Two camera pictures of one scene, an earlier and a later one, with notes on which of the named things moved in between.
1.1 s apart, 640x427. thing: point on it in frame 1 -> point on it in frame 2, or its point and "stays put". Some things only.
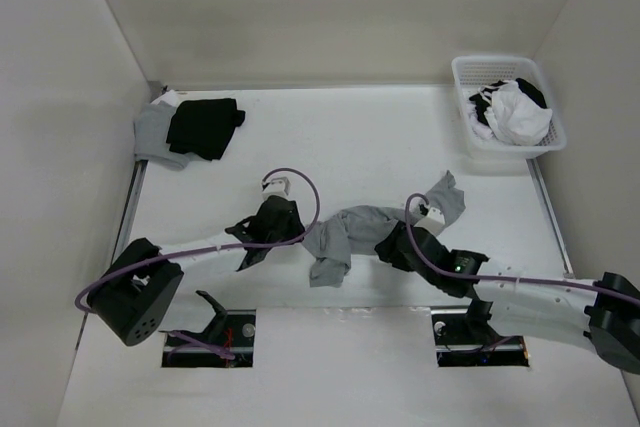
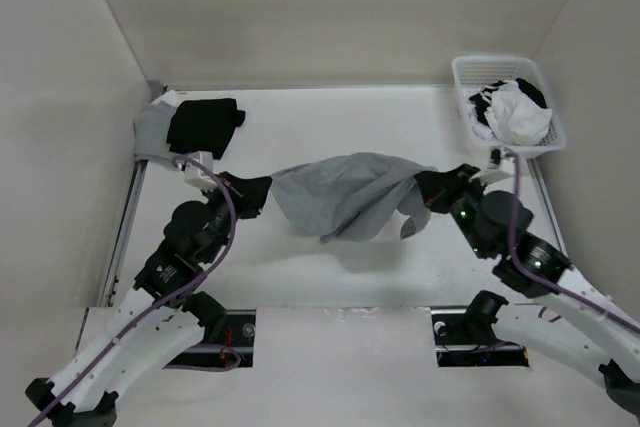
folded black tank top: x=203 y=127 stays put
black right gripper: x=388 y=250 -> x=438 y=187
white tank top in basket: x=514 y=116 stays put
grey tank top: x=357 y=230 -> x=353 y=197
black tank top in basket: x=526 y=88 stays put
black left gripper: x=296 y=230 -> x=249 y=194
